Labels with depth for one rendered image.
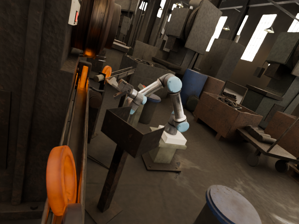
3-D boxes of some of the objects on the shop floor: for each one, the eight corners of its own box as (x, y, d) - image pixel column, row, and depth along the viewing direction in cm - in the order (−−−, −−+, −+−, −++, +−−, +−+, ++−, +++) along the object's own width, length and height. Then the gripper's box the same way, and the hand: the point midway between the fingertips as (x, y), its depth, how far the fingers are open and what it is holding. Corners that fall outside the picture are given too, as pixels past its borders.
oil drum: (179, 105, 443) (194, 71, 413) (170, 96, 494) (182, 66, 464) (198, 109, 467) (213, 78, 437) (187, 101, 517) (200, 72, 487)
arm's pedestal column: (166, 149, 221) (174, 131, 213) (180, 172, 187) (190, 152, 179) (137, 146, 205) (143, 127, 196) (147, 170, 171) (155, 149, 162)
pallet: (236, 102, 846) (239, 97, 835) (222, 98, 825) (225, 92, 815) (223, 95, 955) (226, 90, 944) (210, 90, 935) (213, 85, 924)
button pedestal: (127, 133, 225) (142, 88, 204) (124, 124, 245) (137, 82, 224) (139, 134, 231) (155, 91, 210) (135, 126, 252) (148, 86, 231)
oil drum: (197, 110, 461) (212, 78, 431) (187, 101, 511) (200, 72, 481) (214, 114, 485) (230, 83, 455) (202, 105, 535) (216, 77, 505)
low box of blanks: (246, 145, 338) (264, 115, 316) (221, 143, 301) (240, 110, 279) (212, 121, 412) (226, 95, 390) (190, 118, 375) (203, 89, 353)
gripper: (132, 85, 144) (110, 70, 134) (135, 88, 136) (111, 74, 126) (126, 94, 146) (104, 80, 135) (128, 97, 138) (105, 83, 128)
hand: (107, 81), depth 132 cm, fingers closed
